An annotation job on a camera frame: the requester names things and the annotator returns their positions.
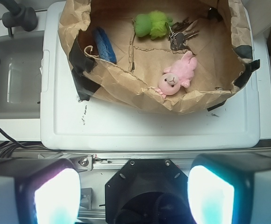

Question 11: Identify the dark grey faucet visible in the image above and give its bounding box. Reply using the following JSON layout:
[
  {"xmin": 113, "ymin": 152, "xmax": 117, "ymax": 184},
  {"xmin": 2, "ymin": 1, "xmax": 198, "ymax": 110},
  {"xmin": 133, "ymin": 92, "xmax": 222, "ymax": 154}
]
[{"xmin": 0, "ymin": 0, "xmax": 38, "ymax": 38}]

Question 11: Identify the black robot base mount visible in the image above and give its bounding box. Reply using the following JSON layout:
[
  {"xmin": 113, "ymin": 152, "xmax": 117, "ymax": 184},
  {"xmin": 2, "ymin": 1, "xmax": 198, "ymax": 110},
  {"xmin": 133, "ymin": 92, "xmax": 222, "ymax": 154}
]
[{"xmin": 105, "ymin": 159, "xmax": 194, "ymax": 224}]

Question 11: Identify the white sink basin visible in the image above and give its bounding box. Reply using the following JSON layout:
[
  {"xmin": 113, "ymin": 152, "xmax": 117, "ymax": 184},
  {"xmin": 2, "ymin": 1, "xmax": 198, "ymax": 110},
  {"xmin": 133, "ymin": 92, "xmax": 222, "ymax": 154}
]
[{"xmin": 0, "ymin": 11, "xmax": 46, "ymax": 141}]

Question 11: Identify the pink plush toy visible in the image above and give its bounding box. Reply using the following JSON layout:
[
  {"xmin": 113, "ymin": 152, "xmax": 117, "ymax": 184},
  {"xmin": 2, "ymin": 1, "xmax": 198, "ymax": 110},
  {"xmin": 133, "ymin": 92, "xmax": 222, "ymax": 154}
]
[{"xmin": 155, "ymin": 51, "xmax": 198, "ymax": 99}]

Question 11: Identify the white plastic lid tray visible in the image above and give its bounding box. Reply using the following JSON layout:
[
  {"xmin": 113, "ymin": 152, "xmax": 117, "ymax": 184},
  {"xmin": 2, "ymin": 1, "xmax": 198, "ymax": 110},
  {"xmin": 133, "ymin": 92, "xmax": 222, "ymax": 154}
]
[{"xmin": 40, "ymin": 1, "xmax": 260, "ymax": 151}]

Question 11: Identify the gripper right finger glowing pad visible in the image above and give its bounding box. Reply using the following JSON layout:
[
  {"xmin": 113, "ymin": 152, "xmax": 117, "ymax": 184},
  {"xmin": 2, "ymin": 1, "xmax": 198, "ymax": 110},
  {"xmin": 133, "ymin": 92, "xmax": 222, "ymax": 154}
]
[{"xmin": 187, "ymin": 153, "xmax": 271, "ymax": 224}]

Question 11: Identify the silver keys bunch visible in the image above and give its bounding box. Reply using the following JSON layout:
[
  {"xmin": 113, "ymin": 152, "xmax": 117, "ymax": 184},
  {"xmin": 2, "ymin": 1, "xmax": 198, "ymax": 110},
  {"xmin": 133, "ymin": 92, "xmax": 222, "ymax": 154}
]
[{"xmin": 166, "ymin": 17, "xmax": 199, "ymax": 51}]

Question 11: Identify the blue sponge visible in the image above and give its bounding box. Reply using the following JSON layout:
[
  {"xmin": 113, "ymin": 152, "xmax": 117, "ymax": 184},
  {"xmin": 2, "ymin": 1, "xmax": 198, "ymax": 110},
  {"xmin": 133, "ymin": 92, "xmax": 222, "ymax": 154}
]
[{"xmin": 92, "ymin": 27, "xmax": 117, "ymax": 63}]

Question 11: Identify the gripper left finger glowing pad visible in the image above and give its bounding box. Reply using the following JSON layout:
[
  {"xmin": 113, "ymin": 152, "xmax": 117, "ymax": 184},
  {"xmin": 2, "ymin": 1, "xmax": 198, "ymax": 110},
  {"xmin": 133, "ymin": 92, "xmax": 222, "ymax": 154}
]
[{"xmin": 0, "ymin": 158, "xmax": 81, "ymax": 224}]

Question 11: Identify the black cable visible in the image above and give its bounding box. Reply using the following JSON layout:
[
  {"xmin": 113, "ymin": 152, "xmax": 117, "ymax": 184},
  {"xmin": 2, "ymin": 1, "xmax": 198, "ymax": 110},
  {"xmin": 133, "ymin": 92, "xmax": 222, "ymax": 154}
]
[{"xmin": 0, "ymin": 119, "xmax": 45, "ymax": 161}]

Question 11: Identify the metal corner bracket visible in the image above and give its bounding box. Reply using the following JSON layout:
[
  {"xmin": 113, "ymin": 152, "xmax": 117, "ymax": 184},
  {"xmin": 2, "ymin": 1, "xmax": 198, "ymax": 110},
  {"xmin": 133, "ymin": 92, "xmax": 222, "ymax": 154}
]
[{"xmin": 69, "ymin": 156, "xmax": 93, "ymax": 173}]

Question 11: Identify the brown paper bag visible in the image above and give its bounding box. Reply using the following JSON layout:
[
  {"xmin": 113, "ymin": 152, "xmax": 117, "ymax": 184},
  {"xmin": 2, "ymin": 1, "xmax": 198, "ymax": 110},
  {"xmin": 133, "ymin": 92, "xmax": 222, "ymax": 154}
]
[{"xmin": 58, "ymin": 0, "xmax": 260, "ymax": 114}]

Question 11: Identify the green plush toy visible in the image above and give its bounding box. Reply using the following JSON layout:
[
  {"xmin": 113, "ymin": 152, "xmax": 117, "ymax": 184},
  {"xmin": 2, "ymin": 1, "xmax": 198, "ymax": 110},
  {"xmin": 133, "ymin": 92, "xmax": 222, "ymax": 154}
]
[{"xmin": 134, "ymin": 10, "xmax": 173, "ymax": 40}]

